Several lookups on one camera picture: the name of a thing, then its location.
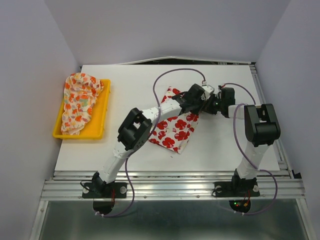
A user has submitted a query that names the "white red poppy skirt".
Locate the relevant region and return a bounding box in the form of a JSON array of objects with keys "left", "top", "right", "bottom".
[{"left": 147, "top": 86, "right": 200, "bottom": 155}]

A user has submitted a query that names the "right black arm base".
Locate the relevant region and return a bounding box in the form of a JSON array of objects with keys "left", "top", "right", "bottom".
[{"left": 213, "top": 181, "right": 260, "bottom": 198}]

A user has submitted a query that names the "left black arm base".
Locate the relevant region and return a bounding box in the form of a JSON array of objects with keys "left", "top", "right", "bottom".
[{"left": 80, "top": 181, "right": 128, "bottom": 199}]

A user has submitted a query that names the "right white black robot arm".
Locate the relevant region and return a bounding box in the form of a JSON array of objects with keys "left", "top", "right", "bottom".
[{"left": 204, "top": 87, "right": 281, "bottom": 198}]

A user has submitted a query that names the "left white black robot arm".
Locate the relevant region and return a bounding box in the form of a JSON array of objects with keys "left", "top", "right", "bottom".
[{"left": 92, "top": 84, "right": 215, "bottom": 197}]

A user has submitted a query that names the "yellow plastic tray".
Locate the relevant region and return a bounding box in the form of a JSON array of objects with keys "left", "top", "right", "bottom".
[{"left": 52, "top": 79, "right": 111, "bottom": 140}]

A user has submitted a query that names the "orange floral skirt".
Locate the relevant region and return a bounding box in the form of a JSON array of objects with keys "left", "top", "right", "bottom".
[{"left": 60, "top": 72, "right": 104, "bottom": 136}]

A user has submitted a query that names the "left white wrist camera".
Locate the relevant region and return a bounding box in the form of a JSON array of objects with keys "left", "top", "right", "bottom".
[{"left": 201, "top": 85, "right": 215, "bottom": 99}]

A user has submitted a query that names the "aluminium frame rail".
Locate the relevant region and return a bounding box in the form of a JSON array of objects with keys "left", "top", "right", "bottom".
[{"left": 40, "top": 170, "right": 306, "bottom": 202}]

